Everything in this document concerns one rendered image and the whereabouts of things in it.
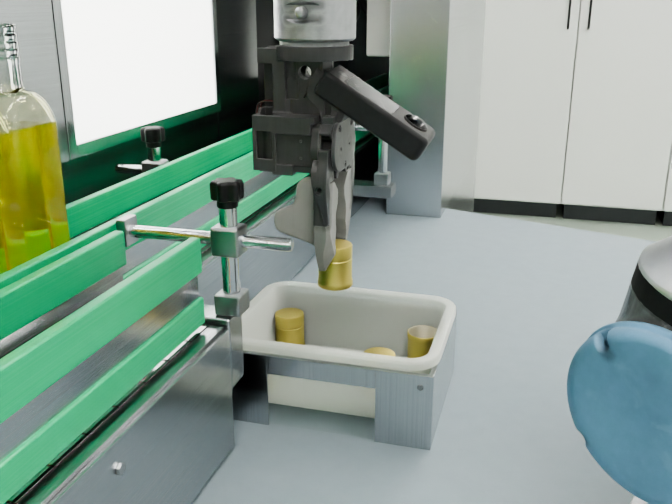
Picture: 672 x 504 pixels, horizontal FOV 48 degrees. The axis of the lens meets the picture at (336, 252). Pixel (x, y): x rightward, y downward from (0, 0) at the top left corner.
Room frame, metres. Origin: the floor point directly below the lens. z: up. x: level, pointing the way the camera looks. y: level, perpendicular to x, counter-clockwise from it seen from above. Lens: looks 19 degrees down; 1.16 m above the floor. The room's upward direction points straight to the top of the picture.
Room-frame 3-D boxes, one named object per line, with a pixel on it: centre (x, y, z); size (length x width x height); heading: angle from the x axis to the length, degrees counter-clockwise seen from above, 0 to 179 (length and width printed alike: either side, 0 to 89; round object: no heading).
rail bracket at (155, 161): (0.94, 0.25, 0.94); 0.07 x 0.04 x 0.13; 74
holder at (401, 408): (0.74, 0.02, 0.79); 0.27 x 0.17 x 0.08; 74
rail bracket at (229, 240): (0.65, 0.12, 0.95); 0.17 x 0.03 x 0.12; 74
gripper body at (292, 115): (0.72, 0.03, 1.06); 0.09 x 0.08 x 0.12; 74
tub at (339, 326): (0.73, -0.01, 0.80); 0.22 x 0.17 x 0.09; 74
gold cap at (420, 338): (0.75, -0.10, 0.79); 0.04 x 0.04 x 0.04
